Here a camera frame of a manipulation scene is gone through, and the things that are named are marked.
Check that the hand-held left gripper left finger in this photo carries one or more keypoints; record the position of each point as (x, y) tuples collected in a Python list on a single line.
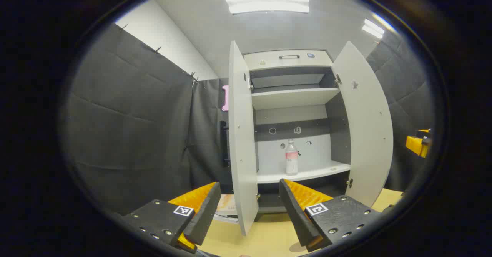
[(205, 214)]

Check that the brown round coaster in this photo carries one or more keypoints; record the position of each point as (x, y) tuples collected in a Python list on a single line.
[(296, 247)]

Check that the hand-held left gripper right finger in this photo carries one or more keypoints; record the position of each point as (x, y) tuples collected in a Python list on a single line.
[(294, 214)]

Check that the grey white cabinet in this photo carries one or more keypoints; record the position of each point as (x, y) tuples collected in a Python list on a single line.
[(292, 99)]

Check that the small ceiling light panel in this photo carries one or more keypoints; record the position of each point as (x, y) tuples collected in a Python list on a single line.
[(373, 28)]

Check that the clear plastic bottle pink label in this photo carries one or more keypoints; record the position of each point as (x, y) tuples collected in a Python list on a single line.
[(291, 161)]

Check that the large ceiling light panel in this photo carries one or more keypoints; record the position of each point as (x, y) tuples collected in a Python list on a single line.
[(267, 1)]

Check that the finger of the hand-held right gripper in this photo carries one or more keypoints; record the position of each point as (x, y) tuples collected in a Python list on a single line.
[(417, 145)]

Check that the grey cabinet door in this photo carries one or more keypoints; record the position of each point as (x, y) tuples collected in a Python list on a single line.
[(369, 126), (242, 141)]

